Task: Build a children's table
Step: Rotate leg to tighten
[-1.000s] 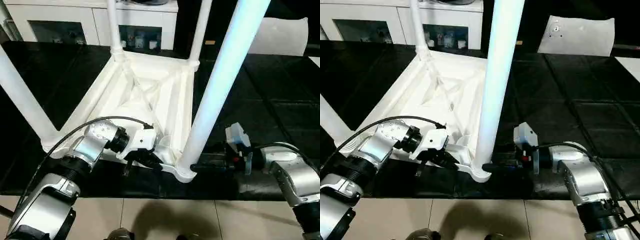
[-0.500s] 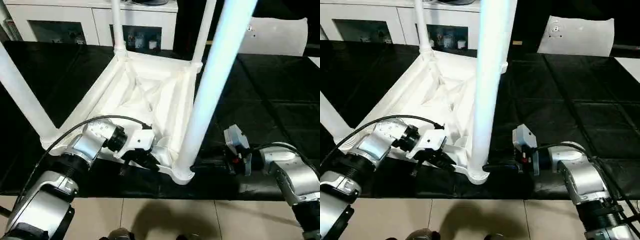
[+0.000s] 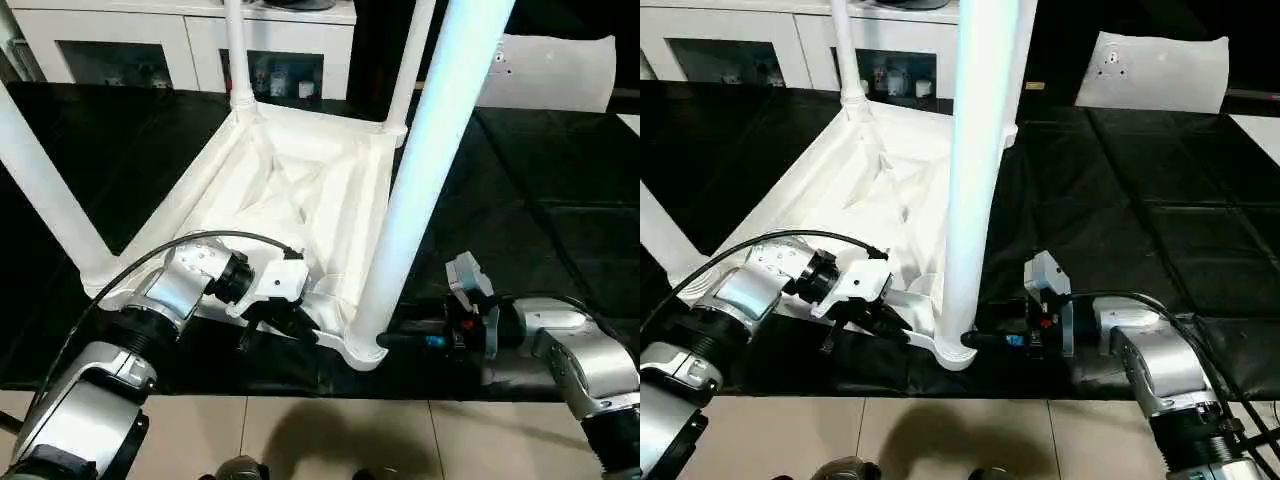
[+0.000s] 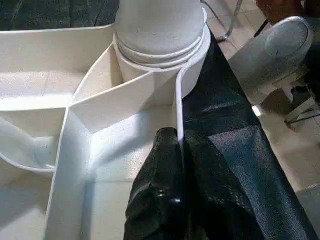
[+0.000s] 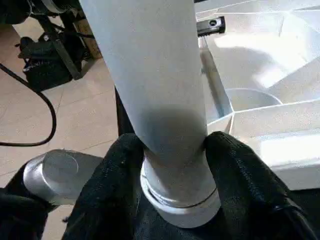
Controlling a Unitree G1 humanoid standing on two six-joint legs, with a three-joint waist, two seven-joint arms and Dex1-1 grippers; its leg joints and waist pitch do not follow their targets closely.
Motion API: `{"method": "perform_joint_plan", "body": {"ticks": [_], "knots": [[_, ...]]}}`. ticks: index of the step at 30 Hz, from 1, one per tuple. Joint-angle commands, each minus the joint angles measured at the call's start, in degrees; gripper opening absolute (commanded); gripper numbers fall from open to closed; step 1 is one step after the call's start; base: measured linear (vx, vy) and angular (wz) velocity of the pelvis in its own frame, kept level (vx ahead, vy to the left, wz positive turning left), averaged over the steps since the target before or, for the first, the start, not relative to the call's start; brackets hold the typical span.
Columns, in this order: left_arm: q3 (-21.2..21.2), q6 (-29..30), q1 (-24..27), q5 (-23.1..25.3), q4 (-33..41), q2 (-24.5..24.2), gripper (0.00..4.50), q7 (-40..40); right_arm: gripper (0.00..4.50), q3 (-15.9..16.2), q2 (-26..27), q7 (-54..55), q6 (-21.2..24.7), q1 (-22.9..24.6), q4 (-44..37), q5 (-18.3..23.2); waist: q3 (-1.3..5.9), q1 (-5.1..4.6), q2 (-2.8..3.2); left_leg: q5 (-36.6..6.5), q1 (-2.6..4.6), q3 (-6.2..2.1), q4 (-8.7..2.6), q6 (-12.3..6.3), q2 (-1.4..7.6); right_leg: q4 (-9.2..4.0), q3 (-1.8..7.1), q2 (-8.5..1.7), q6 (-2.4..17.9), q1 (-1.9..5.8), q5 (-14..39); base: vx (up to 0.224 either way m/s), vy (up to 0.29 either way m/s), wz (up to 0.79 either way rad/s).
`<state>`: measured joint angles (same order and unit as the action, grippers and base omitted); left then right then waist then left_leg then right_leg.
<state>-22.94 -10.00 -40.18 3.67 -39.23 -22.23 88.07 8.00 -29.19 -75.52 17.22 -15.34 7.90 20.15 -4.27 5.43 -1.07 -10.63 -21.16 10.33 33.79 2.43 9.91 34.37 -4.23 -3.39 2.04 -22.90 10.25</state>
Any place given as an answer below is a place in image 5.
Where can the black tripod stand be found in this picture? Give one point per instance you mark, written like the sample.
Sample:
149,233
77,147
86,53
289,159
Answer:
67,62

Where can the black bag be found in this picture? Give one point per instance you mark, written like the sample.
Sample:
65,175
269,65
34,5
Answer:
45,70

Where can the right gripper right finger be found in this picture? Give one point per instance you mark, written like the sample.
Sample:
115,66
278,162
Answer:
255,195

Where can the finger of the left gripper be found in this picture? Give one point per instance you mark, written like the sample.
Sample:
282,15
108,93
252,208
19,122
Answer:
211,25

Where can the white plastic table leg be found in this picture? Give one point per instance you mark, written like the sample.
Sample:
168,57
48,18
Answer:
150,75

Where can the white plastic table top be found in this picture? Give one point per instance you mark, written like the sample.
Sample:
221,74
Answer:
275,125

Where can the black work mat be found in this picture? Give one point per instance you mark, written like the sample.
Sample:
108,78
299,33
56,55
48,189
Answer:
122,120

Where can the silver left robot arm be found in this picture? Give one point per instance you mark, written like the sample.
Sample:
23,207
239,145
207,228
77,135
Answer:
57,170

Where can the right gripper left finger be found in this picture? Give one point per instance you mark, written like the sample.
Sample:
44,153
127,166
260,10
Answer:
105,195

